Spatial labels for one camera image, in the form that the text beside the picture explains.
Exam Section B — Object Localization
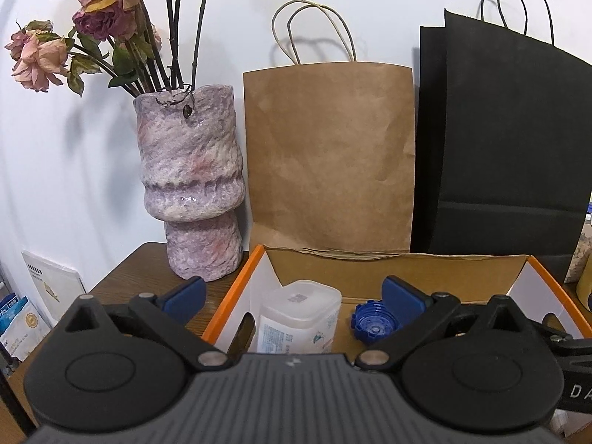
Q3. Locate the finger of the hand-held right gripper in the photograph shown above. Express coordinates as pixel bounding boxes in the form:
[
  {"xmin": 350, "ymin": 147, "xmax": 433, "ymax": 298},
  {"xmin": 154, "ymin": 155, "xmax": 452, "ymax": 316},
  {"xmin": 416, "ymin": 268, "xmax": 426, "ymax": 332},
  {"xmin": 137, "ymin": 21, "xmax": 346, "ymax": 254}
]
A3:
[{"xmin": 531, "ymin": 313, "xmax": 584, "ymax": 349}]

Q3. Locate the brown paper bag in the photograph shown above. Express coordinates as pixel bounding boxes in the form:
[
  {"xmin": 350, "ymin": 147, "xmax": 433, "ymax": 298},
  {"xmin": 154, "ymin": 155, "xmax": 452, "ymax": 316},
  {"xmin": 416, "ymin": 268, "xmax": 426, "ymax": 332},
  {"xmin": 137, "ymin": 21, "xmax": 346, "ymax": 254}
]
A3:
[{"xmin": 243, "ymin": 0, "xmax": 416, "ymax": 260}]

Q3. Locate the translucent plastic container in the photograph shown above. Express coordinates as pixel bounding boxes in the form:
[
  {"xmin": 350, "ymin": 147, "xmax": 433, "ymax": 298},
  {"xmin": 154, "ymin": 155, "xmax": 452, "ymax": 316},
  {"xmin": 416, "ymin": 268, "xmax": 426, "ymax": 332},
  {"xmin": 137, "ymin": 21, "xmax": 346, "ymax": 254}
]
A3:
[{"xmin": 252, "ymin": 280, "xmax": 343, "ymax": 356}]

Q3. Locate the black paper bag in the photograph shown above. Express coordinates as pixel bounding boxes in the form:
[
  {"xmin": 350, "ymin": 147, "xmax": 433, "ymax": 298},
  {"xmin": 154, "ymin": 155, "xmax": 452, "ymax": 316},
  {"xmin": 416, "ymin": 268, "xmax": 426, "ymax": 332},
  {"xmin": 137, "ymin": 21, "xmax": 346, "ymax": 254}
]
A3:
[{"xmin": 411, "ymin": 0, "xmax": 592, "ymax": 283}]

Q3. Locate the red cardboard box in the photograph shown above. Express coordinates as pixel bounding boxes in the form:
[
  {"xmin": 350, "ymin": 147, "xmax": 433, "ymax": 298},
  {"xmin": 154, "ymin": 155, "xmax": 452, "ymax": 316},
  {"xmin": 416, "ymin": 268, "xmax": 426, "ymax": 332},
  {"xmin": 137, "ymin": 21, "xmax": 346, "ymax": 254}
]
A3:
[{"xmin": 202, "ymin": 245, "xmax": 583, "ymax": 357}]

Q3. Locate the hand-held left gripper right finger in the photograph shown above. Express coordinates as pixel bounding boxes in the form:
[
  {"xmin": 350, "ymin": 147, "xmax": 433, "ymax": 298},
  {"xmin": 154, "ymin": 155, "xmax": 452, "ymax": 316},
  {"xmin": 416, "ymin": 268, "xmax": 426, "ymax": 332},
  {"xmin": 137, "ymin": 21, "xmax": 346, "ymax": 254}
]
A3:
[{"xmin": 354, "ymin": 275, "xmax": 526, "ymax": 373}]

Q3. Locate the blue and white package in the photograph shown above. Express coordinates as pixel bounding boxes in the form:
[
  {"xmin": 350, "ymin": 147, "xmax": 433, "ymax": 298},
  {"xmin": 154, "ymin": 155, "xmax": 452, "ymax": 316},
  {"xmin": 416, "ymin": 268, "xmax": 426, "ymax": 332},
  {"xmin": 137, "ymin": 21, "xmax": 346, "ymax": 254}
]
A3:
[{"xmin": 0, "ymin": 292, "xmax": 51, "ymax": 361}]

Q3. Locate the pink textured ceramic vase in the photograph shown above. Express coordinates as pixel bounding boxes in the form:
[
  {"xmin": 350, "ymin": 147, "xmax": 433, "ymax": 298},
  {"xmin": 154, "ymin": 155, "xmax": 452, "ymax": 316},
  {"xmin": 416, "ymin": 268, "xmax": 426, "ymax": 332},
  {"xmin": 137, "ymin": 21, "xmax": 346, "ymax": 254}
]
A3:
[{"xmin": 133, "ymin": 84, "xmax": 245, "ymax": 282}]

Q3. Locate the clear container of grains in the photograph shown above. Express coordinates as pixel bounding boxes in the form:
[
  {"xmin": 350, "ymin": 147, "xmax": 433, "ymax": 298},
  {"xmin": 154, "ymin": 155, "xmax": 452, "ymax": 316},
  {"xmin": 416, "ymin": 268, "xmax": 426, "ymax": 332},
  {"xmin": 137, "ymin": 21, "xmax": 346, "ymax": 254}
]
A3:
[{"xmin": 564, "ymin": 226, "xmax": 592, "ymax": 284}]

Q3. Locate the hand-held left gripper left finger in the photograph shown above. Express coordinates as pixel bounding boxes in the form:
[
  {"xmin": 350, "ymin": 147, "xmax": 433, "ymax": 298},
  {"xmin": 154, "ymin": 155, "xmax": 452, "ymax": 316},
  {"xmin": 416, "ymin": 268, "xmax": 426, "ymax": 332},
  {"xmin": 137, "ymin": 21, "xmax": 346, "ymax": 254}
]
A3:
[{"xmin": 62, "ymin": 276, "xmax": 233, "ymax": 373}]

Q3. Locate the bunch of dried roses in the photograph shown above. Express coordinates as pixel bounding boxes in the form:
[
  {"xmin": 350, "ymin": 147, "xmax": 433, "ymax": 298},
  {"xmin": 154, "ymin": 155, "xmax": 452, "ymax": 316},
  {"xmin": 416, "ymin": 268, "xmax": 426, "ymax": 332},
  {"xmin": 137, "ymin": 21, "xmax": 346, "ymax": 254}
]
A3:
[{"xmin": 4, "ymin": 0, "xmax": 218, "ymax": 107}]

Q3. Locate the white box on floor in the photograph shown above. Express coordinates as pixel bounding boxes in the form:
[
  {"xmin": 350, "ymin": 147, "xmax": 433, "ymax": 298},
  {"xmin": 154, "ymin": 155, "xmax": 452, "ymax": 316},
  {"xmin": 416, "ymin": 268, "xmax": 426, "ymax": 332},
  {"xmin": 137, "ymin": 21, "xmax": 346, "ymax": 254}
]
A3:
[{"xmin": 21, "ymin": 250, "xmax": 87, "ymax": 324}]

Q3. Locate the blue bottle cap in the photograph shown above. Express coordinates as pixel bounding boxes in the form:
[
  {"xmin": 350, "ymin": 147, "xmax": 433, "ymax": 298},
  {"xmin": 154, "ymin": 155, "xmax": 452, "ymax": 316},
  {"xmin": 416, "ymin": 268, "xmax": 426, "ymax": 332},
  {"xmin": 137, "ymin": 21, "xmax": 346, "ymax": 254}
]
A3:
[{"xmin": 349, "ymin": 300, "xmax": 402, "ymax": 345}]

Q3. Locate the yellow bear mug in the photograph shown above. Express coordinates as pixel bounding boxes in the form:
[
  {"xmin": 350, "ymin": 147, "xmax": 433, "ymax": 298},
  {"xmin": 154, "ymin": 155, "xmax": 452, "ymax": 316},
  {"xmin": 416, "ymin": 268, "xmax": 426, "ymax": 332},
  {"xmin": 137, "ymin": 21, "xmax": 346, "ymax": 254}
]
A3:
[{"xmin": 576, "ymin": 276, "xmax": 592, "ymax": 312}]

